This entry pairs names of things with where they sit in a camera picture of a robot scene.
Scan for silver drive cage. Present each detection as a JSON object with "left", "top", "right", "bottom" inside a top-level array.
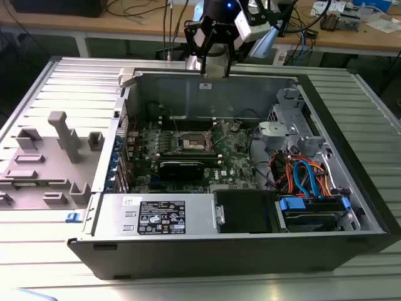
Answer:
[{"left": 258, "top": 87, "right": 333, "bottom": 157}]

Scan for brown coil transformer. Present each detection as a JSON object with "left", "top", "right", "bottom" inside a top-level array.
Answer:
[{"left": 319, "top": 9, "right": 341, "bottom": 31}]

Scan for CPU socket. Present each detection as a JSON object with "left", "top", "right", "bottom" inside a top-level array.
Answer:
[{"left": 176, "top": 130, "right": 211, "bottom": 154}]

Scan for black plastic shroud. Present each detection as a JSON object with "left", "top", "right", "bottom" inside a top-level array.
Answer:
[{"left": 214, "top": 189, "right": 281, "bottom": 235}]

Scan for blue cardboard box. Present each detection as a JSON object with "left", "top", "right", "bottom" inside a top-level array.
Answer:
[{"left": 353, "top": 0, "right": 394, "bottom": 14}]

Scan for hard disk in blue carrier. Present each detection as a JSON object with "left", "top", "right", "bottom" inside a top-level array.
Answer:
[{"left": 275, "top": 194, "right": 352, "bottom": 233}]

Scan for pale blue teach pendant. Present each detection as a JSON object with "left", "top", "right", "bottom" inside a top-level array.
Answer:
[{"left": 250, "top": 26, "right": 279, "bottom": 59}]

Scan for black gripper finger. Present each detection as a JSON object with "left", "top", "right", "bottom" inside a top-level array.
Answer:
[
  {"left": 183, "top": 18, "right": 210, "bottom": 76},
  {"left": 225, "top": 30, "right": 252, "bottom": 76}
]

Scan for black PC case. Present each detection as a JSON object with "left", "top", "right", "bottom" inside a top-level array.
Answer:
[{"left": 67, "top": 64, "right": 401, "bottom": 282}]

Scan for black upright box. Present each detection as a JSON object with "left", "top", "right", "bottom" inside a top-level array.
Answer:
[{"left": 278, "top": 8, "right": 295, "bottom": 38}]

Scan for grey parts rack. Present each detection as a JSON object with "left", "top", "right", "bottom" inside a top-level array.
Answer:
[{"left": 0, "top": 111, "right": 106, "bottom": 211}]

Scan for small green circuit board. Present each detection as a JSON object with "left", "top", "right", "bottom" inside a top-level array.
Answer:
[{"left": 340, "top": 12, "right": 363, "bottom": 31}]

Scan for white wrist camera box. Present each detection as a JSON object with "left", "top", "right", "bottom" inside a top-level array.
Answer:
[{"left": 234, "top": 11, "right": 271, "bottom": 44}]

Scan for green motherboard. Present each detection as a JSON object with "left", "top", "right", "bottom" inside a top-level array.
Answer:
[{"left": 125, "top": 117, "right": 261, "bottom": 194}]

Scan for black RAM slot bank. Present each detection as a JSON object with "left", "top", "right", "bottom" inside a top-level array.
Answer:
[
  {"left": 159, "top": 115, "right": 217, "bottom": 131},
  {"left": 159, "top": 150, "right": 224, "bottom": 167}
]

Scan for silver case latch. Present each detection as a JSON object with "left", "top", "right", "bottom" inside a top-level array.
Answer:
[{"left": 118, "top": 67, "right": 138, "bottom": 89}]

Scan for blue flat wire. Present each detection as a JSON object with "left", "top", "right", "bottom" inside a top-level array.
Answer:
[{"left": 293, "top": 159, "right": 323, "bottom": 198}]

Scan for orange wire bundle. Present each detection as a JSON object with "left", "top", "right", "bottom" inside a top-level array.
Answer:
[{"left": 269, "top": 150, "right": 336, "bottom": 198}]

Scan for white printed leaflet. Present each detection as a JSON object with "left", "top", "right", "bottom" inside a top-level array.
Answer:
[{"left": 311, "top": 1, "right": 347, "bottom": 15}]

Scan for blue network cable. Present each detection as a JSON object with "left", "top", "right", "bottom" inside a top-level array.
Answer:
[{"left": 299, "top": 28, "right": 311, "bottom": 62}]

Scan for silver power supply unit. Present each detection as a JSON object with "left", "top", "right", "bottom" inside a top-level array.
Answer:
[{"left": 90, "top": 193, "right": 217, "bottom": 236}]

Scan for black graphics card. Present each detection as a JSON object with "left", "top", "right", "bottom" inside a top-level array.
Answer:
[{"left": 158, "top": 160, "right": 204, "bottom": 182}]

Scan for white paper sheets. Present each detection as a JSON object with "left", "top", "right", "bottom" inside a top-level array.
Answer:
[{"left": 365, "top": 18, "right": 401, "bottom": 34}]

